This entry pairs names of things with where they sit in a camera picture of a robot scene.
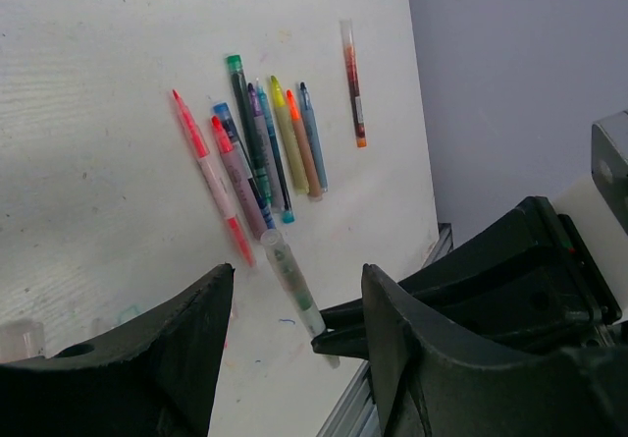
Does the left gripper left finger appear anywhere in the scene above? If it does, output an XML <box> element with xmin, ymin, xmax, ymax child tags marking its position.
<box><xmin>1</xmin><ymin>264</ymin><xmax>235</xmax><ymax>436</ymax></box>

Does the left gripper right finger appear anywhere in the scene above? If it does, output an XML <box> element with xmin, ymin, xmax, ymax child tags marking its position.
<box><xmin>361</xmin><ymin>265</ymin><xmax>627</xmax><ymax>436</ymax></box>

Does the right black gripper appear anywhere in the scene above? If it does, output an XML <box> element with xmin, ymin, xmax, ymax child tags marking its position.
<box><xmin>398</xmin><ymin>196</ymin><xmax>622</xmax><ymax>355</ymax></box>

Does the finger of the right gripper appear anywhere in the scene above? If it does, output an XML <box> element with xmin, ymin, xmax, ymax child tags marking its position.
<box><xmin>321</xmin><ymin>299</ymin><xmax>366</xmax><ymax>331</ymax></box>
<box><xmin>311</xmin><ymin>331</ymin><xmax>369</xmax><ymax>359</ymax></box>

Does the green highlighter pen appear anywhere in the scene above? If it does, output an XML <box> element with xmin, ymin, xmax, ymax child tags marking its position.
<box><xmin>261</xmin><ymin>229</ymin><xmax>327</xmax><ymax>346</ymax></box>

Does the orange pen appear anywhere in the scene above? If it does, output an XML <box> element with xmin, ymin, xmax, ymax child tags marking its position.
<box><xmin>287</xmin><ymin>89</ymin><xmax>323</xmax><ymax>201</ymax></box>

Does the purple pen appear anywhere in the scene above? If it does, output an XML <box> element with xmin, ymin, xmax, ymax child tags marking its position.
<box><xmin>247</xmin><ymin>82</ymin><xmax>285</xmax><ymax>213</ymax></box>

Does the yellow highlighter pen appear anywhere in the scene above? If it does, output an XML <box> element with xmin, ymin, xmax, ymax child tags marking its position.
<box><xmin>270</xmin><ymin>76</ymin><xmax>309</xmax><ymax>194</ymax></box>

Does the teal pen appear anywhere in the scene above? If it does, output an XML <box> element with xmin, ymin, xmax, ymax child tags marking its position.
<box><xmin>299</xmin><ymin>82</ymin><xmax>328</xmax><ymax>192</ymax></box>

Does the pink highlighter pen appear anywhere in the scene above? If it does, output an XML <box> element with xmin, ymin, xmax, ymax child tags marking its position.
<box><xmin>211</xmin><ymin>116</ymin><xmax>268</xmax><ymax>241</ymax></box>
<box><xmin>172</xmin><ymin>89</ymin><xmax>256</xmax><ymax>267</ymax></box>

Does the dark blue gel pen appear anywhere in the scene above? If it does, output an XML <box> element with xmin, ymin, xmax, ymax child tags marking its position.
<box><xmin>211</xmin><ymin>102</ymin><xmax>275</xmax><ymax>241</ymax></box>

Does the green gel pen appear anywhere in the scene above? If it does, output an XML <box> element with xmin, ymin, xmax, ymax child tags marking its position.
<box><xmin>226</xmin><ymin>54</ymin><xmax>272</xmax><ymax>205</ymax></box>

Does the aluminium front rail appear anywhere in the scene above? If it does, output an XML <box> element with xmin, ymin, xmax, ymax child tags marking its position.
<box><xmin>316</xmin><ymin>223</ymin><xmax>455</xmax><ymax>437</ymax></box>

